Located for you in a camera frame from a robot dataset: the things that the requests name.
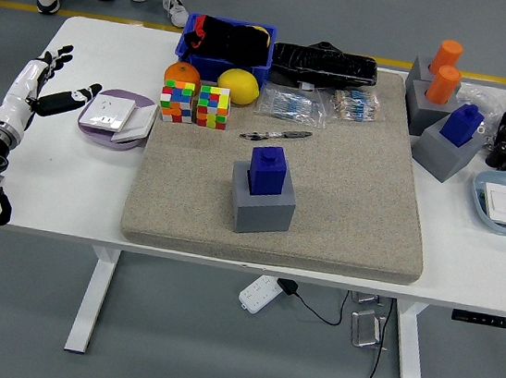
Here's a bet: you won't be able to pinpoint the yellow object in bin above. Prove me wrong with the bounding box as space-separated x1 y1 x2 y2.
251 24 275 49

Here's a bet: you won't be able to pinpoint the grey seal holder block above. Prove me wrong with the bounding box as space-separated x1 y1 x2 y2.
223 157 302 240
407 112 489 188
400 77 463 142
405 54 442 86

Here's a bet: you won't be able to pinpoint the colourful puzzle cube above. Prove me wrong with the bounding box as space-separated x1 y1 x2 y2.
193 83 234 131
156 78 199 126

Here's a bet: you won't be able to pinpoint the grey-brown mat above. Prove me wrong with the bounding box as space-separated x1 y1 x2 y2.
117 39 450 287

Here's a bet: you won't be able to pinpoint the black cloth bag red trim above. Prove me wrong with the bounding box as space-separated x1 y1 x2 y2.
180 11 276 69

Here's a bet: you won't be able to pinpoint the white power strip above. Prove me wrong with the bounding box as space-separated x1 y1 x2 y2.
236 272 284 318

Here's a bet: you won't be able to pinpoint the silver metal foot pedal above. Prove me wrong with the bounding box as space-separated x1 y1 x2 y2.
349 289 388 308
347 307 389 351

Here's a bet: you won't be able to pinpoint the white table leg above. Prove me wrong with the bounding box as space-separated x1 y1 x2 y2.
63 243 123 357
386 299 438 378

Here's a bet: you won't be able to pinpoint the clear bag blue resistors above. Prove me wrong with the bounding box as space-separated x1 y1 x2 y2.
252 81 332 130

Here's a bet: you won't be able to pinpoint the yellow lemon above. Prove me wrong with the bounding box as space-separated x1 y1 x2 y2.
214 66 264 108

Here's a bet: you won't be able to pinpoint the black plastic-wrapped long case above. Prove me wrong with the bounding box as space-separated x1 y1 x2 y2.
266 34 382 99

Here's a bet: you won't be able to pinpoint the black table control panel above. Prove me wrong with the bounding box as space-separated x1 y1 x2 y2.
450 309 506 329

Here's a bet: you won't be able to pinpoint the orange fruit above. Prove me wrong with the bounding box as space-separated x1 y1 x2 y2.
162 59 204 94

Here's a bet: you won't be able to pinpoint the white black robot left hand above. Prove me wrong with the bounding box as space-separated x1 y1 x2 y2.
0 34 108 144

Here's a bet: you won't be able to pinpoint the black pen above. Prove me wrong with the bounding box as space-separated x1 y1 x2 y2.
239 122 314 150

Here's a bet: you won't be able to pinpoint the white socket panel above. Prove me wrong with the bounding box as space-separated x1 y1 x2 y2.
77 91 138 137

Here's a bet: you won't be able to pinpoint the clear bag beige resistors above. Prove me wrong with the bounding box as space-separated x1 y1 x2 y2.
322 86 390 127

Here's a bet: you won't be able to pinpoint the orange cylinder seal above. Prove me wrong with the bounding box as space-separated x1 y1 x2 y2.
424 62 464 108
428 37 465 79

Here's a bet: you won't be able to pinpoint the blue square seal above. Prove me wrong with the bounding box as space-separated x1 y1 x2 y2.
439 100 487 151
246 144 291 200

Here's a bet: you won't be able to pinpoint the black plug with cord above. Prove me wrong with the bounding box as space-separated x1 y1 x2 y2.
273 277 349 327

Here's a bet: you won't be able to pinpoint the purple tray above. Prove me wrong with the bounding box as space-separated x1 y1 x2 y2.
74 84 162 157

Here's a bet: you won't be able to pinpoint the long black cable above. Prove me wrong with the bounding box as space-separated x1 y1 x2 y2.
362 296 396 378

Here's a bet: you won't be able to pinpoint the blue plastic bin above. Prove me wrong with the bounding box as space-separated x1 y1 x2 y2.
171 11 279 91

